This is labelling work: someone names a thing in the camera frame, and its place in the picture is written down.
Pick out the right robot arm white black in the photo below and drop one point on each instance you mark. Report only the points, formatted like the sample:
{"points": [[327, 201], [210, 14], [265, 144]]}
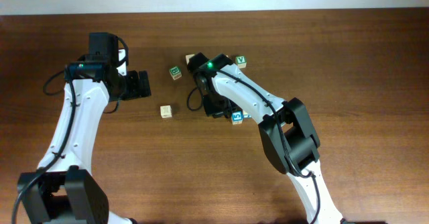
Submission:
{"points": [[288, 136]]}

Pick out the wooden block blue side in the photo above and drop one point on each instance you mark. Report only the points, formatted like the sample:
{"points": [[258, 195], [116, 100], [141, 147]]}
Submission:
{"points": [[245, 114]]}

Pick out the plain wooden block top left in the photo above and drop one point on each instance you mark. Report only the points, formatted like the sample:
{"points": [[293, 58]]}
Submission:
{"points": [[188, 57]]}

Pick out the wooden block number 2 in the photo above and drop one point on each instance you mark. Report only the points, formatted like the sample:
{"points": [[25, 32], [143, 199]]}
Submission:
{"points": [[166, 111]]}

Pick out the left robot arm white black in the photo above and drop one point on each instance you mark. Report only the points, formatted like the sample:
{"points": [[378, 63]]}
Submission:
{"points": [[62, 189]]}

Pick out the green V wooden block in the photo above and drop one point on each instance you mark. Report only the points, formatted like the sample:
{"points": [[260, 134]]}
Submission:
{"points": [[241, 61]]}

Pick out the blue 5 wooden block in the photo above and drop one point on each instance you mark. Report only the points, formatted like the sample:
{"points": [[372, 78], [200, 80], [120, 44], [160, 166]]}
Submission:
{"points": [[237, 117]]}

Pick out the green B wooden block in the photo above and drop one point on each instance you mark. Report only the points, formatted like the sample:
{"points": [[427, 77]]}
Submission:
{"points": [[175, 72]]}

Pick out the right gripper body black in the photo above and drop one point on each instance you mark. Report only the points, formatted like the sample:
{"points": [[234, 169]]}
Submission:
{"points": [[216, 105]]}

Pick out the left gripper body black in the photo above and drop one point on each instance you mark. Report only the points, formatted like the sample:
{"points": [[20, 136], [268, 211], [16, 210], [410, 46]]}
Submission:
{"points": [[130, 87]]}

